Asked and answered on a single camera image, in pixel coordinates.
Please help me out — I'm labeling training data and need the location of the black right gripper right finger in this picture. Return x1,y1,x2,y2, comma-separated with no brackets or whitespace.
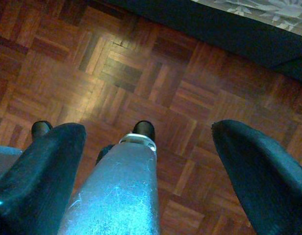
211,119,302,235

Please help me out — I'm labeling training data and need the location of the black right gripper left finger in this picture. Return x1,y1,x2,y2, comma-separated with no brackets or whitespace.
0,123,87,235

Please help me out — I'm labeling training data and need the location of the bed with grey floral sheet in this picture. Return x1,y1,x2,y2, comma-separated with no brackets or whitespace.
109,0,302,85

